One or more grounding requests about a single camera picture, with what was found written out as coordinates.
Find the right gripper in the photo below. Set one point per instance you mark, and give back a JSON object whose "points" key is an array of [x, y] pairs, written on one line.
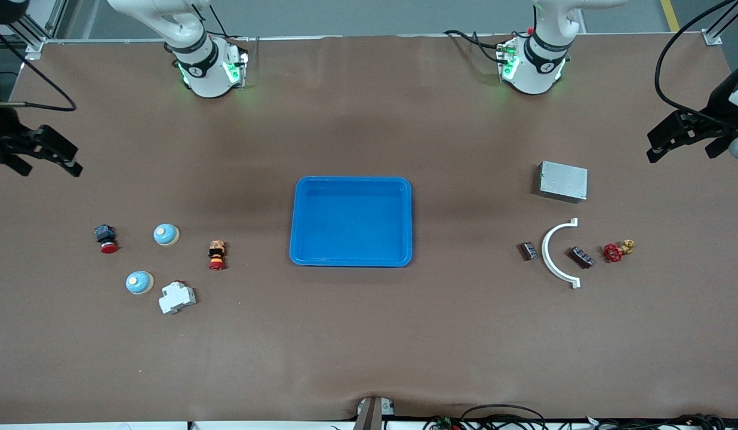
{"points": [[3, 138]]}

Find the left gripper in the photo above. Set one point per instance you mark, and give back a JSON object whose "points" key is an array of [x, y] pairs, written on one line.
{"points": [[705, 123]]}

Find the blue bell with cream base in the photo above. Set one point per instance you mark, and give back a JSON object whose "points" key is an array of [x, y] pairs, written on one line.
{"points": [[139, 282], [166, 234]]}

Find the dark cylindrical capacitor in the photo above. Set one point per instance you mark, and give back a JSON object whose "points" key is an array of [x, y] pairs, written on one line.
{"points": [[581, 257]]}

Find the dark terminal block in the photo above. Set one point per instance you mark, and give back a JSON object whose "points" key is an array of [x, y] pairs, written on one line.
{"points": [[529, 250]]}

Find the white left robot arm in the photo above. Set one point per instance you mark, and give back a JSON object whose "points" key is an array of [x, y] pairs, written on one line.
{"points": [[536, 68]]}

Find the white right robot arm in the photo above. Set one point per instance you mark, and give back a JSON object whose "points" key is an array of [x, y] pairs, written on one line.
{"points": [[205, 68]]}

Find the red emergency button dark body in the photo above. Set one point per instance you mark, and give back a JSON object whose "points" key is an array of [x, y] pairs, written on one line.
{"points": [[104, 234]]}

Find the grey metal box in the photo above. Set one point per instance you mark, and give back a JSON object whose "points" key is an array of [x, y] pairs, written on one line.
{"points": [[563, 181]]}

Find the brass valve with red handwheel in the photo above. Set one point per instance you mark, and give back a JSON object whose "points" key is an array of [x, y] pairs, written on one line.
{"points": [[612, 253]]}

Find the red button orange black body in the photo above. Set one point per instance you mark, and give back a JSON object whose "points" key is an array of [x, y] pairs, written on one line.
{"points": [[217, 249]]}

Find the white circuit breaker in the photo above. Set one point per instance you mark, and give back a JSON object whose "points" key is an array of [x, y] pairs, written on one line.
{"points": [[177, 297]]}

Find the blue plastic tray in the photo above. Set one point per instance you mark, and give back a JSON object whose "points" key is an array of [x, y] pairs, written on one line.
{"points": [[351, 230]]}

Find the brown table cover sheet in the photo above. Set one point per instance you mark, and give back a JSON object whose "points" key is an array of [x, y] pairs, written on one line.
{"points": [[369, 334]]}

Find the aluminium frame profile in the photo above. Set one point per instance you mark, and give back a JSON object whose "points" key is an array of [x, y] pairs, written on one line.
{"points": [[36, 45], [712, 39]]}

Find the white curved plastic bracket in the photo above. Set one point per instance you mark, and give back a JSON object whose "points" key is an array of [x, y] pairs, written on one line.
{"points": [[545, 251]]}

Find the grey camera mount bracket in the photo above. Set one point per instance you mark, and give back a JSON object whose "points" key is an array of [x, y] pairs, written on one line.
{"points": [[372, 415]]}

